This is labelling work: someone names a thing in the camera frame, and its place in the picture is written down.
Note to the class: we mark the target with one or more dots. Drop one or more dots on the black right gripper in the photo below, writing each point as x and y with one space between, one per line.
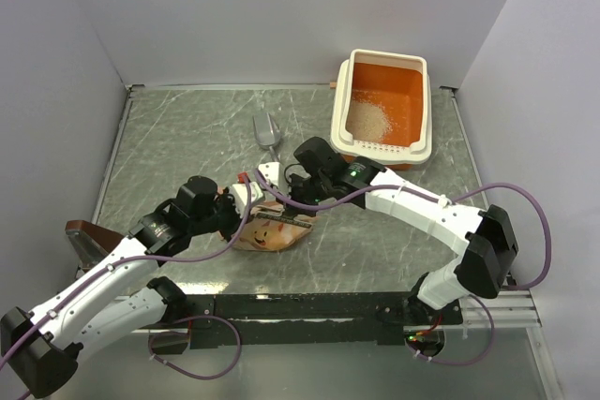
300 211

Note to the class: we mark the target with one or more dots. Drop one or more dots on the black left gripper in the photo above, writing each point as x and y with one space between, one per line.
236 219

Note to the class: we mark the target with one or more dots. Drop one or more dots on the pink cat litter bag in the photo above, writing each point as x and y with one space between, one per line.
270 236

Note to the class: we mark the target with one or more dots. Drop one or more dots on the grey metal litter scoop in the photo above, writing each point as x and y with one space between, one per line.
267 133

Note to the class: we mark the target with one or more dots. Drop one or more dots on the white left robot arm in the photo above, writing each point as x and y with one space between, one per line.
45 344

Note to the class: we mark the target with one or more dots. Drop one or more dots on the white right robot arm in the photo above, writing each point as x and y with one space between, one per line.
483 241

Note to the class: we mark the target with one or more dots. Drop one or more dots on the clean litter pile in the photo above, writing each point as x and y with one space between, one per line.
383 117

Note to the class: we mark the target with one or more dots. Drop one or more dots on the orange and white litter box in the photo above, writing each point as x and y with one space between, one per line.
389 72

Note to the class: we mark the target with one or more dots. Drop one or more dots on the brown dustpan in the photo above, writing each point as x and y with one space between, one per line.
92 243

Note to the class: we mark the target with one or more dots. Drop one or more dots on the black mounting base rail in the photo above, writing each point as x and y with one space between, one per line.
306 318

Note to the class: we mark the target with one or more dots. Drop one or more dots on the aluminium frame rail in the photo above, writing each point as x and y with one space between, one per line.
510 310

